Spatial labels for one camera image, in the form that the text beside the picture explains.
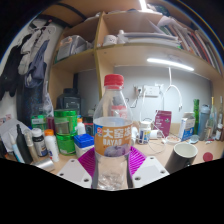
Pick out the white and blue box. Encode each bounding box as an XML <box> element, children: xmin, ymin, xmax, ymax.
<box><xmin>178</xmin><ymin>111</ymin><xmax>197</xmax><ymax>141</ymax></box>

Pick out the black hanging garment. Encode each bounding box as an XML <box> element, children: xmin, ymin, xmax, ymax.
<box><xmin>0</xmin><ymin>44</ymin><xmax>25</xmax><ymax>101</ymax></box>

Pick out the blue-lidded white box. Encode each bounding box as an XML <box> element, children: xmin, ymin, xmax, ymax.
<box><xmin>73</xmin><ymin>133</ymin><xmax>95</xmax><ymax>158</ymax></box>

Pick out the magenta carton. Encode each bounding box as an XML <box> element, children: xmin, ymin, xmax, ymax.
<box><xmin>154</xmin><ymin>109</ymin><xmax>173</xmax><ymax>138</ymax></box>

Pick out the clear bottle, yellow cap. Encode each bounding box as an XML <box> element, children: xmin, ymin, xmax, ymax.
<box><xmin>208</xmin><ymin>96</ymin><xmax>216</xmax><ymax>139</ymax></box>

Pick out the grey shaker bottle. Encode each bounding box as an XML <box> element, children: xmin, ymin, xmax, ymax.
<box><xmin>198</xmin><ymin>104</ymin><xmax>212</xmax><ymax>141</ymax></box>

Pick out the white cable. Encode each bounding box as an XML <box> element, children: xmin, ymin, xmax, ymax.
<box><xmin>133</xmin><ymin>66</ymin><xmax>184</xmax><ymax>155</ymax></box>

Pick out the tall clear glass bottle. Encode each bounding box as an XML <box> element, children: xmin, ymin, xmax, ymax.
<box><xmin>217</xmin><ymin>95</ymin><xmax>224</xmax><ymax>132</ymax></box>

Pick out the blue hairbrush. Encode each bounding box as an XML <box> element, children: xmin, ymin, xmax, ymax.
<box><xmin>188</xmin><ymin>134</ymin><xmax>201</xmax><ymax>145</ymax></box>

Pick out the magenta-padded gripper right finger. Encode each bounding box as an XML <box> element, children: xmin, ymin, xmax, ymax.
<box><xmin>126</xmin><ymin>145</ymin><xmax>170</xmax><ymax>190</ymax></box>

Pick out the blue hanging garment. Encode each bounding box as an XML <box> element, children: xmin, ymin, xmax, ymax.
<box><xmin>24</xmin><ymin>39</ymin><xmax>51</xmax><ymax>89</ymax></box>

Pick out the white bottle, orange cap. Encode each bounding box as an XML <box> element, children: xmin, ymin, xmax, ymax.
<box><xmin>44</xmin><ymin>128</ymin><xmax>60</xmax><ymax>163</ymax></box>

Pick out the flat round red coaster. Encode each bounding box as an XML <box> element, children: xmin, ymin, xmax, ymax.
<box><xmin>202</xmin><ymin>151</ymin><xmax>214</xmax><ymax>163</ymax></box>

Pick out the white bottle, blue label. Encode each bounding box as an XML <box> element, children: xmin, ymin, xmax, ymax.
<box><xmin>138</xmin><ymin>120</ymin><xmax>153</xmax><ymax>145</ymax></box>

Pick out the black mug, white inside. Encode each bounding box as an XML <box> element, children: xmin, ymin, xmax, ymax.
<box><xmin>164</xmin><ymin>142</ymin><xmax>199</xmax><ymax>174</ymax></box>

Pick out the green lidded jar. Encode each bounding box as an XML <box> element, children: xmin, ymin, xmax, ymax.
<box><xmin>55</xmin><ymin>133</ymin><xmax>78</xmax><ymax>156</ymax></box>
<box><xmin>53</xmin><ymin>109</ymin><xmax>79</xmax><ymax>136</ymax></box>

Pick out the white hanging garment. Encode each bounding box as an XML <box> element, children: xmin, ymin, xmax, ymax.
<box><xmin>18</xmin><ymin>24</ymin><xmax>51</xmax><ymax>76</ymax></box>

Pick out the black bag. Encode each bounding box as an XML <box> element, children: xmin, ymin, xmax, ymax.
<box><xmin>55</xmin><ymin>88</ymin><xmax>82</xmax><ymax>116</ymax></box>

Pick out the under-shelf light bar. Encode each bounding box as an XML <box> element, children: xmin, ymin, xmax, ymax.
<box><xmin>146</xmin><ymin>57</ymin><xmax>195</xmax><ymax>72</ymax></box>

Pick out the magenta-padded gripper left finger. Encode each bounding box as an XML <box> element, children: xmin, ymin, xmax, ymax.
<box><xmin>57</xmin><ymin>146</ymin><xmax>98</xmax><ymax>190</ymax></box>

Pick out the silver tube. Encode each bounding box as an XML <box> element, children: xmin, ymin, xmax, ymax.
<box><xmin>33</xmin><ymin>156</ymin><xmax>55</xmax><ymax>173</ymax></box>

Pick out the tall green bottle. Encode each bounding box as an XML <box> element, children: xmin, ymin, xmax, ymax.
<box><xmin>193</xmin><ymin>98</ymin><xmax>200</xmax><ymax>136</ymax></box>

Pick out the white wall power outlet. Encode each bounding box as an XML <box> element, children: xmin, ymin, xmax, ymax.
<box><xmin>134</xmin><ymin>84</ymin><xmax>161</xmax><ymax>98</ymax></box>

